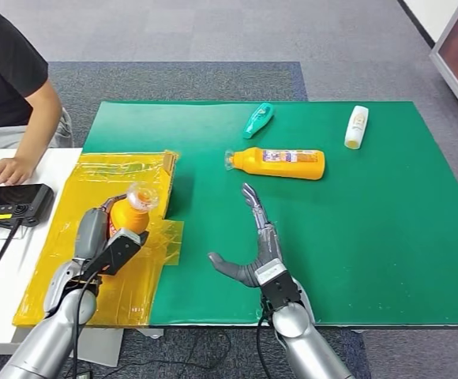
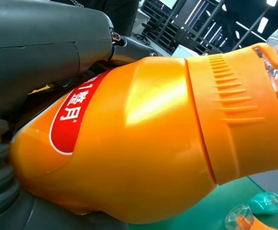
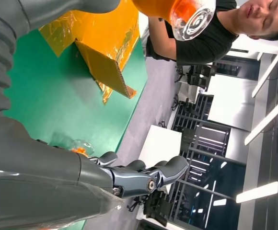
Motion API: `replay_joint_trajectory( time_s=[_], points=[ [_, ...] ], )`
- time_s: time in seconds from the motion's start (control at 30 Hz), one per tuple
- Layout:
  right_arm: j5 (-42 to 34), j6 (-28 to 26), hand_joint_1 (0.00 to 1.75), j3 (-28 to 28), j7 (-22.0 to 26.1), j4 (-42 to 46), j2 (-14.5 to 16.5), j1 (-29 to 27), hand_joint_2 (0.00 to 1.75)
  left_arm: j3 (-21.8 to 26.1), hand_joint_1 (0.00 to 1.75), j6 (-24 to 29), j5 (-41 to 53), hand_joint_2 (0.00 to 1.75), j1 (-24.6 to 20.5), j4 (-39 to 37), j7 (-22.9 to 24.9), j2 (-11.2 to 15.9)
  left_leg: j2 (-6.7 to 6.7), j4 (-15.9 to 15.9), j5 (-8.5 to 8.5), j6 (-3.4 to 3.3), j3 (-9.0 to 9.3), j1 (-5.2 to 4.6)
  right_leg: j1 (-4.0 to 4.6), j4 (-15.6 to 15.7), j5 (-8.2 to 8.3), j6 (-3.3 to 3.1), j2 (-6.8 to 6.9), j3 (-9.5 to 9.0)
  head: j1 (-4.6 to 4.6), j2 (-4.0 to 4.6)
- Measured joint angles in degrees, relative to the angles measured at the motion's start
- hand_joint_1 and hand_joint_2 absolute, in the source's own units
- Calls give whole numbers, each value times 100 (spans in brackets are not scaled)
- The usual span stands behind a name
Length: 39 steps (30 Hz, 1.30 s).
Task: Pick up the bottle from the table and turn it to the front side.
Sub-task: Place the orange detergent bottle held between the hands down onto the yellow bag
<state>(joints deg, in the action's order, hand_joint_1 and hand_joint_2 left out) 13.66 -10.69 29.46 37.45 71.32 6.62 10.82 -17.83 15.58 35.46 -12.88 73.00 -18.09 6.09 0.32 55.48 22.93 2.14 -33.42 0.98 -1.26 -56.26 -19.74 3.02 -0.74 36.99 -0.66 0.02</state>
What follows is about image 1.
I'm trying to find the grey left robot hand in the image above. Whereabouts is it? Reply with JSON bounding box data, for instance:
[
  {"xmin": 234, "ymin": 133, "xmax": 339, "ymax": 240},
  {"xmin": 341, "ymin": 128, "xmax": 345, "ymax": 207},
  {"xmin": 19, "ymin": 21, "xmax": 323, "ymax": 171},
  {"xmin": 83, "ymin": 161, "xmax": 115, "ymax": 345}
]
[{"xmin": 73, "ymin": 193, "xmax": 130, "ymax": 268}]

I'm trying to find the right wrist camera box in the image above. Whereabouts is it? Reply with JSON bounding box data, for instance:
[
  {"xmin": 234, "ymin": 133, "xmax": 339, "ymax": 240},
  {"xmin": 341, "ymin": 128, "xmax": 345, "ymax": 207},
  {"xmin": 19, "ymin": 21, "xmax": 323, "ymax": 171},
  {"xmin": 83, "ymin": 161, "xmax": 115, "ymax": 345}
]
[{"xmin": 254, "ymin": 258, "xmax": 303, "ymax": 311}]

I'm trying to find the white plastic bottle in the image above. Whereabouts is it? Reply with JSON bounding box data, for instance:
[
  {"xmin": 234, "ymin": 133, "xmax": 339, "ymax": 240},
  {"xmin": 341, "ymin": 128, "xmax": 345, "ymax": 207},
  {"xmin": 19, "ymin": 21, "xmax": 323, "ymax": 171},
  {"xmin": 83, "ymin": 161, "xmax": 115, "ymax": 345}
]
[{"xmin": 344, "ymin": 105, "xmax": 369, "ymax": 151}]

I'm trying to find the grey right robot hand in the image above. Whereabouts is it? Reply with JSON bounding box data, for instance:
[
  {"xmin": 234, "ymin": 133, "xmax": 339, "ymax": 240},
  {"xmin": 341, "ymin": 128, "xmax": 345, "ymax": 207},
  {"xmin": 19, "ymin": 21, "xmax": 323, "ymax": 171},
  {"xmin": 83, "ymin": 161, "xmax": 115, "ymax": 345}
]
[{"xmin": 208, "ymin": 182, "xmax": 284, "ymax": 289}]

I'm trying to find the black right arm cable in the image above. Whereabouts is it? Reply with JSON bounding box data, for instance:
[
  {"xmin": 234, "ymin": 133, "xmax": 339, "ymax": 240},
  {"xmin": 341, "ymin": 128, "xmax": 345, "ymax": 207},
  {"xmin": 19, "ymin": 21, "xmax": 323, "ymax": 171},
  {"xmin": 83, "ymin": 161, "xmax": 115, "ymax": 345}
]
[{"xmin": 255, "ymin": 308, "xmax": 277, "ymax": 379}]

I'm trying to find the dark grey floor rug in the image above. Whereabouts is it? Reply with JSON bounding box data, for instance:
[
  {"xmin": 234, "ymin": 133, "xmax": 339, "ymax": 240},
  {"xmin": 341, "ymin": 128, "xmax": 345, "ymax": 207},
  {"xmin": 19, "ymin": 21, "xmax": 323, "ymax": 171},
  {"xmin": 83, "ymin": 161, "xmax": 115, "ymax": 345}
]
[{"xmin": 47, "ymin": 62, "xmax": 309, "ymax": 150}]

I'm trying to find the person's hand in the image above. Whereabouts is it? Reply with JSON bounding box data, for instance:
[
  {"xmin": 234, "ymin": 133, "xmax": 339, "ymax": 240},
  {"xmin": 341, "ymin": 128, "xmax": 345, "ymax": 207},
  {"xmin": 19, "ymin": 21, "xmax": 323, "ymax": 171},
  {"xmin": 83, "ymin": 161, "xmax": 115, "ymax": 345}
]
[{"xmin": 0, "ymin": 156, "xmax": 34, "ymax": 186}]

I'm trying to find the black remote controller with antenna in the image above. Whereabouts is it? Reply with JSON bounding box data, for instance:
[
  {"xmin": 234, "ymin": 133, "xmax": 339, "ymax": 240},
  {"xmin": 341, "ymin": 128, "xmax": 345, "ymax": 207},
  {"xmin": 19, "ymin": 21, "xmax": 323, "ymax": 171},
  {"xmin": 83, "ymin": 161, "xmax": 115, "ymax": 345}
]
[{"xmin": 0, "ymin": 184, "xmax": 55, "ymax": 272}]

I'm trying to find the black floor cable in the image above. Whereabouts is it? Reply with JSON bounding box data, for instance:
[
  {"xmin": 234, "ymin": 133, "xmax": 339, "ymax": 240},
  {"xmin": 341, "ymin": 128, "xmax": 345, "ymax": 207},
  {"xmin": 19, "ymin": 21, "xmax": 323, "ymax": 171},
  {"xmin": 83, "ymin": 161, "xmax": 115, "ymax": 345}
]
[{"xmin": 123, "ymin": 332, "xmax": 234, "ymax": 379}]

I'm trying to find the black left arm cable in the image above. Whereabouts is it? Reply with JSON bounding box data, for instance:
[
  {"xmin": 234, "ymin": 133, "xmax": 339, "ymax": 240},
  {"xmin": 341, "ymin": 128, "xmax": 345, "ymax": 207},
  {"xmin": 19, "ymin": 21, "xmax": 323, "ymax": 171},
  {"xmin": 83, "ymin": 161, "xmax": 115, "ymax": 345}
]
[{"xmin": 72, "ymin": 272, "xmax": 100, "ymax": 379}]

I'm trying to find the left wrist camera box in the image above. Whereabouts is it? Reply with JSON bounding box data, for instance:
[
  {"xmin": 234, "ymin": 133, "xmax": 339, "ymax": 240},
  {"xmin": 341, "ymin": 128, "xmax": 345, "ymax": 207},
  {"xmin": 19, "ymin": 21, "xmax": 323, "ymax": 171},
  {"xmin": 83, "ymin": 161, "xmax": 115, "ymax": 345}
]
[{"xmin": 82, "ymin": 228, "xmax": 150, "ymax": 278}]

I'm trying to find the yellow plastic sheet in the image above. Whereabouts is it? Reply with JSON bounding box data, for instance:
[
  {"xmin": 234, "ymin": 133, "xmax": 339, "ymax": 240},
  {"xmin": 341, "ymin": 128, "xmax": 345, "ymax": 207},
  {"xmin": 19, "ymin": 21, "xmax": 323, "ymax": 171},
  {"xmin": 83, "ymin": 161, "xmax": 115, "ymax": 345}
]
[{"xmin": 12, "ymin": 150, "xmax": 184, "ymax": 329}]

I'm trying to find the teal plastic bottle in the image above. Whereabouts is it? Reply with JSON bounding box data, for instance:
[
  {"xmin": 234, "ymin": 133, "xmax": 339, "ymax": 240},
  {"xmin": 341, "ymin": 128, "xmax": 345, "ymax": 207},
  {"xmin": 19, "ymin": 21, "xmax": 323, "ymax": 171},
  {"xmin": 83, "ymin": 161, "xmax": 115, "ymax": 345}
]
[{"xmin": 242, "ymin": 102, "xmax": 275, "ymax": 141}]

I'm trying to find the green table mat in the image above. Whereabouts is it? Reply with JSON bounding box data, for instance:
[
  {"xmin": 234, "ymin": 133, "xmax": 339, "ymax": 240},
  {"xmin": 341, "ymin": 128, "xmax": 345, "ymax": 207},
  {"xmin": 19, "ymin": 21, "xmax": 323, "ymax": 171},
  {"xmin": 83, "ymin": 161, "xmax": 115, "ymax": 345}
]
[{"xmin": 82, "ymin": 100, "xmax": 458, "ymax": 328}]

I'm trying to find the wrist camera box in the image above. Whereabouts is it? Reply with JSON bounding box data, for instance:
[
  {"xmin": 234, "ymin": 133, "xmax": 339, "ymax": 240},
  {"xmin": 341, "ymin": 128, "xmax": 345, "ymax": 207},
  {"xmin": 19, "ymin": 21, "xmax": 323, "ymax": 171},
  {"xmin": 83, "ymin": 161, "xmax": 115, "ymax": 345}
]
[
  {"xmin": 82, "ymin": 228, "xmax": 150, "ymax": 278},
  {"xmin": 254, "ymin": 258, "xmax": 303, "ymax": 311}
]

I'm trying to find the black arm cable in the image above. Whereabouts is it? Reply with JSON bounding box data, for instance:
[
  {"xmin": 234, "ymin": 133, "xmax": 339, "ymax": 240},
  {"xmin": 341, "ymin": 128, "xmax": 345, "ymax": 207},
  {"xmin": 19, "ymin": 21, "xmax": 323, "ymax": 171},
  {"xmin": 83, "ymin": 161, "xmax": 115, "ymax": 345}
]
[
  {"xmin": 255, "ymin": 308, "xmax": 277, "ymax": 379},
  {"xmin": 72, "ymin": 272, "xmax": 100, "ymax": 379}
]

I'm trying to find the orange bottle with clear cap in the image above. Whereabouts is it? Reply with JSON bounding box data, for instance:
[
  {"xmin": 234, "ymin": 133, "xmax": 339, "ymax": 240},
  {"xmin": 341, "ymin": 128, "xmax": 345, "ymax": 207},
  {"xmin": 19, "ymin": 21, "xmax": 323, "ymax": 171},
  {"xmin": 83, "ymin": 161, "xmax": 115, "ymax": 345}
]
[
  {"xmin": 224, "ymin": 147, "xmax": 326, "ymax": 182},
  {"xmin": 106, "ymin": 182, "xmax": 160, "ymax": 239}
]

